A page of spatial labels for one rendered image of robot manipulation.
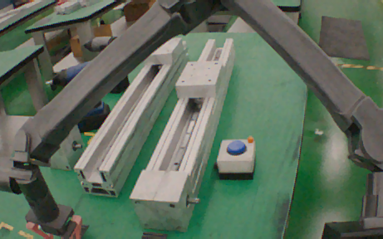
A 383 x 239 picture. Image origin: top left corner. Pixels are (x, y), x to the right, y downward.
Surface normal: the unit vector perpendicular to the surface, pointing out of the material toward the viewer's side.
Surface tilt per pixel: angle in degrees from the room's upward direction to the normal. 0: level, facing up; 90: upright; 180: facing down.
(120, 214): 0
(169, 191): 0
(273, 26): 47
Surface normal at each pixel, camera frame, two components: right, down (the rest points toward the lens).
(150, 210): -0.21, 0.54
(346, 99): -0.39, -0.34
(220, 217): -0.15, -0.84
